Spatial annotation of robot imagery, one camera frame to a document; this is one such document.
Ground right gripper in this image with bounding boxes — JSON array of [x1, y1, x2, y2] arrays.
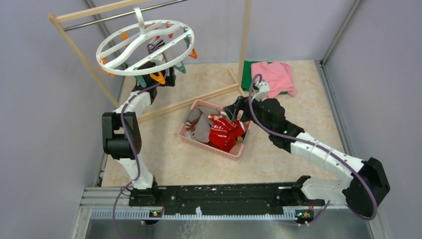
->
[[223, 93, 273, 134]]

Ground red patterned sock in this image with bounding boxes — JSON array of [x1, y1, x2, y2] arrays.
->
[[208, 115, 246, 152]]

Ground grey sock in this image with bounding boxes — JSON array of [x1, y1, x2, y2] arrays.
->
[[185, 118, 199, 131], [187, 107, 217, 143]]

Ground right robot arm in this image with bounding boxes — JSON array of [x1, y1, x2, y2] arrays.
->
[[223, 96, 391, 220]]

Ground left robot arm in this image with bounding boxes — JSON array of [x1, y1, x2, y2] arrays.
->
[[102, 67, 176, 207]]

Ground white round clip hanger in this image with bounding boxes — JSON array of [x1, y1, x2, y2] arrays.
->
[[96, 7, 198, 76]]

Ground green cloth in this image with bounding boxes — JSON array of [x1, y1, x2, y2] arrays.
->
[[241, 61, 287, 94]]

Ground pink cloth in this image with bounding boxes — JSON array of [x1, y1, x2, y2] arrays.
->
[[251, 62, 297, 98]]

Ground pink plastic basket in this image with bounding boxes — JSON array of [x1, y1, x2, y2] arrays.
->
[[179, 100, 251, 161]]

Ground wooden drying rack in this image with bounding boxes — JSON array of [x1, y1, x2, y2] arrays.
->
[[48, 0, 252, 121]]

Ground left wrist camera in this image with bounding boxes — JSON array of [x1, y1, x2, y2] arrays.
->
[[151, 51, 167, 66]]

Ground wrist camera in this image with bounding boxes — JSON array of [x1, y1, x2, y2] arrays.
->
[[252, 81, 270, 101], [151, 51, 167, 66]]

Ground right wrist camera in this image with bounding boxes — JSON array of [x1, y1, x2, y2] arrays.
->
[[252, 81, 270, 101]]

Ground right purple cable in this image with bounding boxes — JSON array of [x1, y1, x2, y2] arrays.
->
[[248, 73, 379, 227]]

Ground purple cable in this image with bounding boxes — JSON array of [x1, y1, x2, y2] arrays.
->
[[112, 43, 170, 239], [248, 73, 379, 227]]

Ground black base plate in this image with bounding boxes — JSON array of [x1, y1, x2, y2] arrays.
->
[[140, 182, 325, 216]]

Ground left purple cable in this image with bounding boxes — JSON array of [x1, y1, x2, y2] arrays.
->
[[112, 43, 170, 239]]

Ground aluminium frame rail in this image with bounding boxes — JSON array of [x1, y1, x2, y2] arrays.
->
[[72, 183, 392, 239]]

